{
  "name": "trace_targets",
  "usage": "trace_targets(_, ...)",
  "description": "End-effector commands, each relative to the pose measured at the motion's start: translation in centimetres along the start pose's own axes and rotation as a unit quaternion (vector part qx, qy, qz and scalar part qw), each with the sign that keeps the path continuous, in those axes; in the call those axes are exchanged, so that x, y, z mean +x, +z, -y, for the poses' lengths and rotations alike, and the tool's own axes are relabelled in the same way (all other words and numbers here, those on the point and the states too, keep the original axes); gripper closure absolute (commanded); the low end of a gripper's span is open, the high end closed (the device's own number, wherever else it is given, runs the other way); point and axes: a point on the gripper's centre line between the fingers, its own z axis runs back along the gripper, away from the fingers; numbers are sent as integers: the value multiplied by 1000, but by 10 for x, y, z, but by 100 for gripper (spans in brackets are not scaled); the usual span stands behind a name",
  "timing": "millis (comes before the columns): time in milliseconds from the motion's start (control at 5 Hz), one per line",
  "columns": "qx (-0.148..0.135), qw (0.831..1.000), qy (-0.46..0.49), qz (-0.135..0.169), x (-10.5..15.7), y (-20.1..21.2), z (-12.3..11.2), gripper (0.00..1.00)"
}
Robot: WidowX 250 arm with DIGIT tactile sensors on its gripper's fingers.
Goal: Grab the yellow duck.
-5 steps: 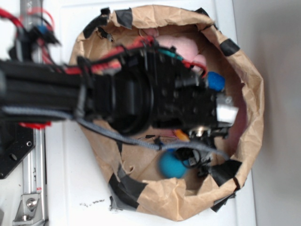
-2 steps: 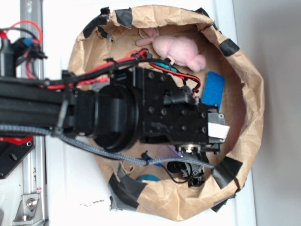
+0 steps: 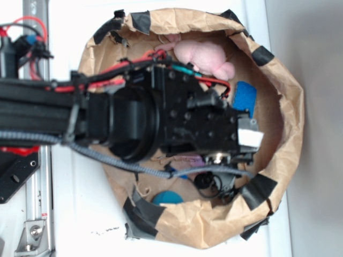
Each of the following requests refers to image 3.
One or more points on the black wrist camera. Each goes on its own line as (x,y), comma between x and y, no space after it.
(212,185)

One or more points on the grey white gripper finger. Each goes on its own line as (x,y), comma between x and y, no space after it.
(248,133)

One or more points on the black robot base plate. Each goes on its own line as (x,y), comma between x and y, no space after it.
(17,165)

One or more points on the metal corner bracket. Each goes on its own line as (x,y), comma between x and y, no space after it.
(33,240)

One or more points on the teal dimpled ball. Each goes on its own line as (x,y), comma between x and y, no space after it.
(168,197)

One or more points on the blue sponge block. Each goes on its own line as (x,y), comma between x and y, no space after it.
(245,97)

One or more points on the brown paper bag bin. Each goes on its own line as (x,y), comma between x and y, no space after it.
(198,222)

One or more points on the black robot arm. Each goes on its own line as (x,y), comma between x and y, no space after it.
(157,109)

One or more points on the pink plush toy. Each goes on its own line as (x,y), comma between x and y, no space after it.
(207,58)

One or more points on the aluminium extrusion rail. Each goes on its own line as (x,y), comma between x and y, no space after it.
(39,192)

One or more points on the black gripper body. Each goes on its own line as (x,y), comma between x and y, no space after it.
(197,121)

